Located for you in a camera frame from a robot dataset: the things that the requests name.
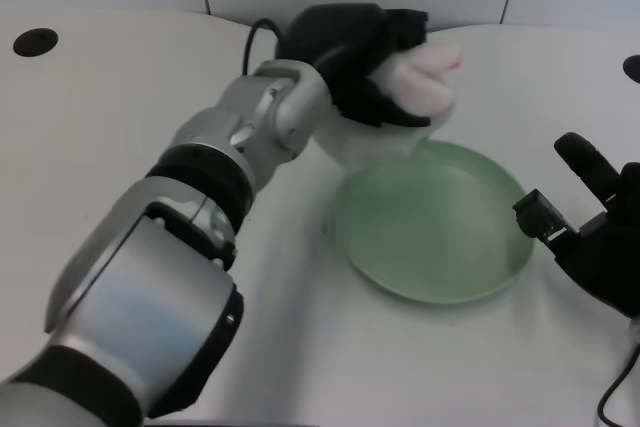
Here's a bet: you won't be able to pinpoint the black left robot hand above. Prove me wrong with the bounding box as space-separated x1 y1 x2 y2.
273 2 433 128

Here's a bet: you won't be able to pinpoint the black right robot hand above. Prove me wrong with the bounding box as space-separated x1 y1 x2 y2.
512 131 640 319

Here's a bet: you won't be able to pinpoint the white rabbit doll pink ears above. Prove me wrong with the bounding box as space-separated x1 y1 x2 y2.
315 42 465 171

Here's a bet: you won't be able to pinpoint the green round plate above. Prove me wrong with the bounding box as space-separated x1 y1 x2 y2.
333 139 536 305

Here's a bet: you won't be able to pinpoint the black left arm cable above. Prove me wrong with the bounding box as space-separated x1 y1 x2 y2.
241 18 286 74

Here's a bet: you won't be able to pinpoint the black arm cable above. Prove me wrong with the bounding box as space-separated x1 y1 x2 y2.
595 319 640 427
241 18 286 74

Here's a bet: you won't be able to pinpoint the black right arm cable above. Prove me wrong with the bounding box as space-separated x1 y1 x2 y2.
595 319 640 427

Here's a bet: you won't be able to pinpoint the black round cable grommet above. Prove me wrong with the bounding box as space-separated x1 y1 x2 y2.
622 53 640 86
12 27 59 57

